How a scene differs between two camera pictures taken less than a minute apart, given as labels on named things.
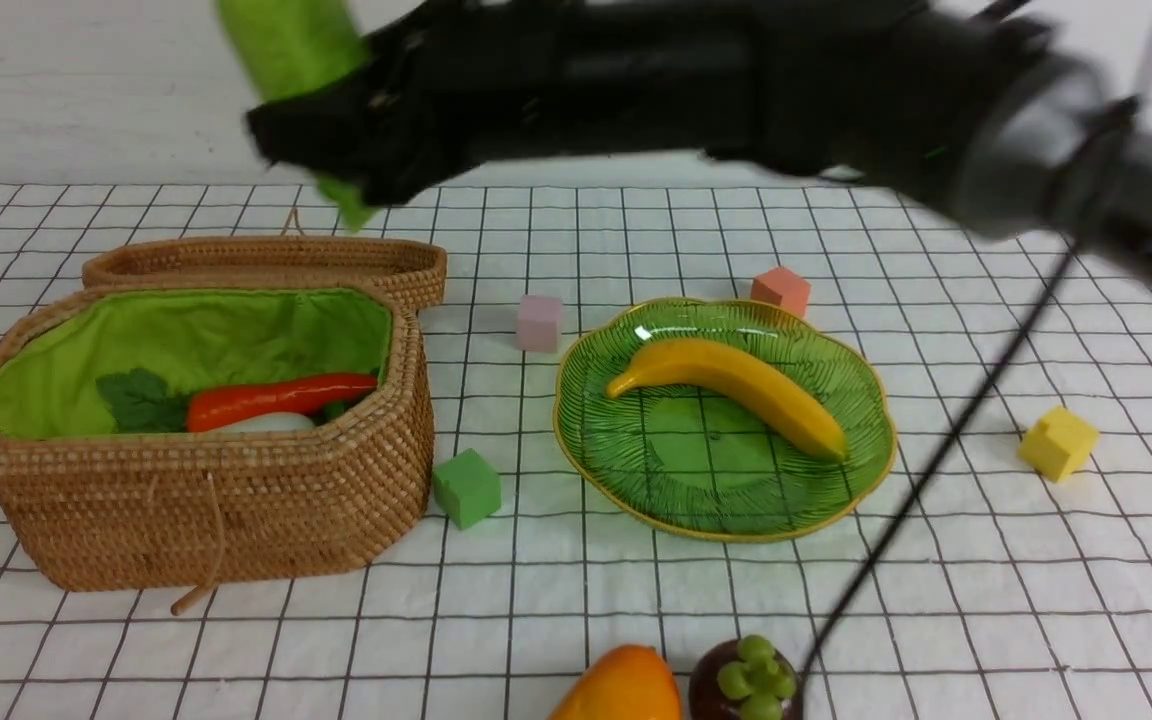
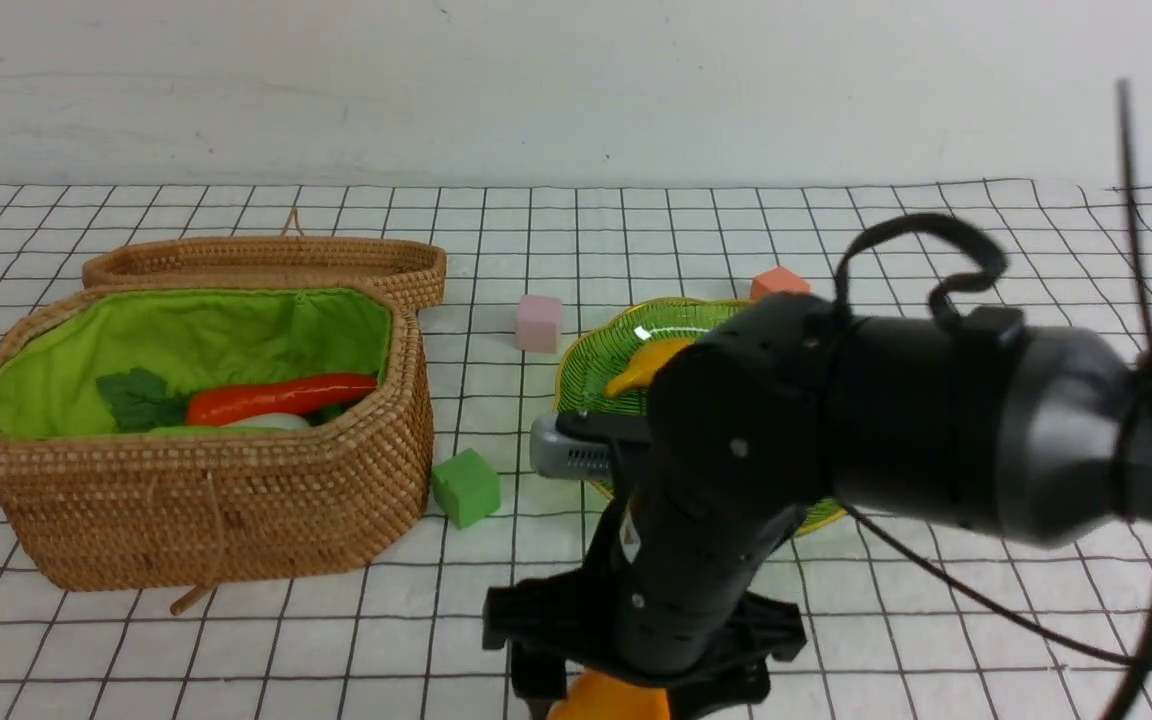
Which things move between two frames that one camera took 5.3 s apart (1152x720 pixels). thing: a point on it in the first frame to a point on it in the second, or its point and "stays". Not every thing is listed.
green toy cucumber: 286,47 to 224,431
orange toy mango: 628,682 stays
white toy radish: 267,422 stays
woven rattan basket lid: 414,270 stays
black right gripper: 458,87 to 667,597
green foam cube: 467,488 stays
